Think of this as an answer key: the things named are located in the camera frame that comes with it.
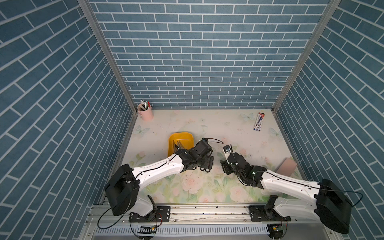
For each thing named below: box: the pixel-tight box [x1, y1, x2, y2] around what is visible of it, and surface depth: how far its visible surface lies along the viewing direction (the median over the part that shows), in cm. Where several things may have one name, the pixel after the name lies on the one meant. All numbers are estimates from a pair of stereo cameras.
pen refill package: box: [253, 112, 266, 132], surface depth 114 cm
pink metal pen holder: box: [137, 104, 154, 121], surface depth 113 cm
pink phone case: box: [275, 157, 298, 177], surface depth 91 cm
